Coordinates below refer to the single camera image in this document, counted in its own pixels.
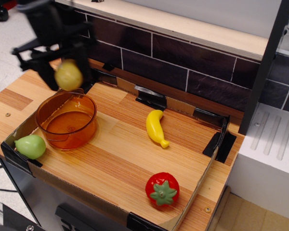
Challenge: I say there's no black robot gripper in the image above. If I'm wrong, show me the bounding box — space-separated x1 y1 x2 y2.
12 9 96 91

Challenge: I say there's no yellow toy potato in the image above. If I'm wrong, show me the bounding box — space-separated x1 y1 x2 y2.
54 59 83 91

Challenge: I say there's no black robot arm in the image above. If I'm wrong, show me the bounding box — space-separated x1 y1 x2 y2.
12 0 96 91

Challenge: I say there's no transparent orange plastic pot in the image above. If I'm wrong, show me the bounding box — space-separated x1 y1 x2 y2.
36 89 97 150

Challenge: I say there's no cardboard fence with black tape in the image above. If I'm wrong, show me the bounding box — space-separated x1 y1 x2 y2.
0 71 230 231

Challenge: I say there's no black caster wheel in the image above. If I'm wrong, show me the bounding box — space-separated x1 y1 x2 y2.
0 6 9 22

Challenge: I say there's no green toy pear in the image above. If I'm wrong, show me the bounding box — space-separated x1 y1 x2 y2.
14 135 46 160

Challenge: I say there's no light wooden shelf board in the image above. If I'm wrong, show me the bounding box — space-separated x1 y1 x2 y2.
60 0 268 61

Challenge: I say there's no yellow toy banana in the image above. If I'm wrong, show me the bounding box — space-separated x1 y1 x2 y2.
146 110 170 148

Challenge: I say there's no red toy tomato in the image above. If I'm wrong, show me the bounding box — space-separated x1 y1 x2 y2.
145 172 180 206

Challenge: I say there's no dark tile backsplash panel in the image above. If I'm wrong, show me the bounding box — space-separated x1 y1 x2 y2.
53 7 289 116

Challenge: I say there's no white toy sink drainboard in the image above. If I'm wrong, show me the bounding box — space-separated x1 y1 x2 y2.
228 103 289 218

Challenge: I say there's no dark grey vertical post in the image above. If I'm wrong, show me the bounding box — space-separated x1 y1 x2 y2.
238 0 289 135

